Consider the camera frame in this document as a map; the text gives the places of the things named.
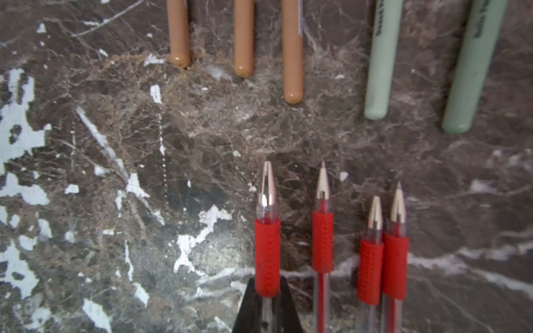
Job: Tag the red gel pen pair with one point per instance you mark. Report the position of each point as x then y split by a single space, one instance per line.
267 248
322 251

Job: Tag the green pen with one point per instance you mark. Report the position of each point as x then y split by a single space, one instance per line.
387 23
479 41

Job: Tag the single red gel pen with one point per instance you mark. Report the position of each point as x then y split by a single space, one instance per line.
396 244

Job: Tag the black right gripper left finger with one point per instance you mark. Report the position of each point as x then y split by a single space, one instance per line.
249 315

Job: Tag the brown pen cluster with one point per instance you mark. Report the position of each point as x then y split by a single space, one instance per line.
179 33

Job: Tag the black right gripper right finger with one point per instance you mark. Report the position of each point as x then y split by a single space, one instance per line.
285 315

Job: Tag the red gel pen cluster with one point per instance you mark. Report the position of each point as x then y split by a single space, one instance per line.
370 269

